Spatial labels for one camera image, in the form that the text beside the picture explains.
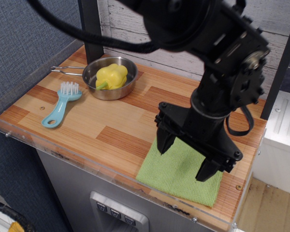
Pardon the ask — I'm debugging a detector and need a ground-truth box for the black left frame post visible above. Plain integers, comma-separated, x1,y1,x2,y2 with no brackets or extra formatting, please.
78,0,104,64

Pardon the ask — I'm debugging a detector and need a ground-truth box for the black frame post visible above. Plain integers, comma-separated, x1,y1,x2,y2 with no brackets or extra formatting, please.
260,35,290,120
78,0,104,64

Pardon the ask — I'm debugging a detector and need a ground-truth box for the steel pan with wire handle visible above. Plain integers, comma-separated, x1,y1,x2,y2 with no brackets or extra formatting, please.
50,56,139,101

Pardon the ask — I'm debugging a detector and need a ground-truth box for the light blue dish brush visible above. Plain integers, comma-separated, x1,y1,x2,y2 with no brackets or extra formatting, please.
41,82,82,128

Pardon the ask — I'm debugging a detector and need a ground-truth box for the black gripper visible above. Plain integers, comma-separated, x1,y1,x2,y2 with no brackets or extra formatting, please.
155,102,243,182

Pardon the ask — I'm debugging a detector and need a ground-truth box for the yellow toy bell pepper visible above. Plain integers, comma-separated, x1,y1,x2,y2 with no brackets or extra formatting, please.
96,63,128,90

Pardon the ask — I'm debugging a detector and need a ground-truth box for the black right frame post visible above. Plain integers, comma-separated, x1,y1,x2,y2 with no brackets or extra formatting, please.
260,35,290,120

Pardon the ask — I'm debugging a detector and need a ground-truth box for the white side cabinet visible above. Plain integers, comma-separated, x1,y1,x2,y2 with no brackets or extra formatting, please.
252,91,290,193

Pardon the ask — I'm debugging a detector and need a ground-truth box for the black braided cable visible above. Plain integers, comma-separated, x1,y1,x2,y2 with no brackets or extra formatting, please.
26,0,160,54

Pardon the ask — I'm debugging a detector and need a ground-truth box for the silver toy fridge cabinet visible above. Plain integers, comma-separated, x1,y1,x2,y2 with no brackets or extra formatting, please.
38,151,235,232

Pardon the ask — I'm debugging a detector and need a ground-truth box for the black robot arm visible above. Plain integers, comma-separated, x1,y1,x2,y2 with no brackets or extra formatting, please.
124,0,270,182

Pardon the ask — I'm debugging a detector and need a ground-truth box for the green cloth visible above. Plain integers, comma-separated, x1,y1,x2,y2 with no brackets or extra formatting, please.
136,138,222,207

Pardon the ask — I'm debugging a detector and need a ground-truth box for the silver dispenser button panel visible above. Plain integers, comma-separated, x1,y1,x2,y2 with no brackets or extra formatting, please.
90,191,149,232

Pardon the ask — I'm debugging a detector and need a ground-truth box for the yellow object at corner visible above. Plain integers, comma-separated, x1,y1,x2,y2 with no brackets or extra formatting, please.
8,222,24,232

